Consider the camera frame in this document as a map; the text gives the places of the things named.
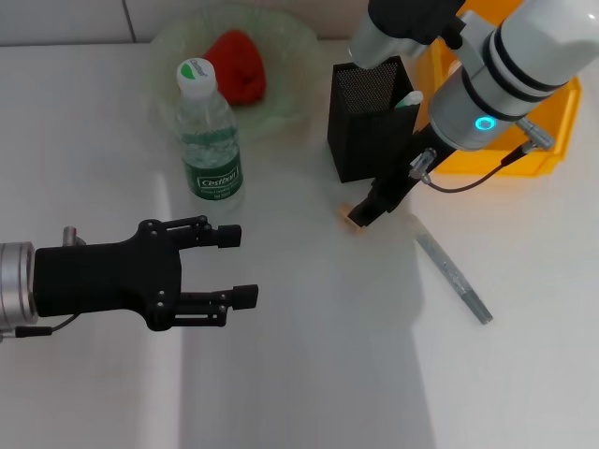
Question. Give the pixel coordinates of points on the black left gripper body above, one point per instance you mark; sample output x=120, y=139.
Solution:
x=107, y=280

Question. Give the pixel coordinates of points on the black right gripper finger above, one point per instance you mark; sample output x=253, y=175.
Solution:
x=376, y=216
x=361, y=209

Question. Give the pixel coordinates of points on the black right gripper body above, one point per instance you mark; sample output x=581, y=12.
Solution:
x=412, y=168

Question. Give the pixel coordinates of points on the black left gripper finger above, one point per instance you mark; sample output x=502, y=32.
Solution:
x=244, y=297
x=229, y=236

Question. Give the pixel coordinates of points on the tan cork eraser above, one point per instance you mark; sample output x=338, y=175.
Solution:
x=344, y=212

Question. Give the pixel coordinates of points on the green pen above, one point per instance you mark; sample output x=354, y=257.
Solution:
x=408, y=99

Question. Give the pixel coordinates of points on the clear green-label water bottle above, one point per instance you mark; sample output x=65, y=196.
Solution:
x=210, y=154

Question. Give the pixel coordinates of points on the silver grey pen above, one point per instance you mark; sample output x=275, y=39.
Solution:
x=449, y=266

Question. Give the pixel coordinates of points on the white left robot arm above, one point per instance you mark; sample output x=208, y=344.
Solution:
x=16, y=280

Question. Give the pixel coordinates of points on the black mesh pen holder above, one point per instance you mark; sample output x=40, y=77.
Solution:
x=360, y=140

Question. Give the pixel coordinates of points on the yellow plastic bin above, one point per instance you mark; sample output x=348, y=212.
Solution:
x=538, y=159

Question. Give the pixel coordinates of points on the pale green glass bowl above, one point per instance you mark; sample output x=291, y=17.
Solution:
x=290, y=84

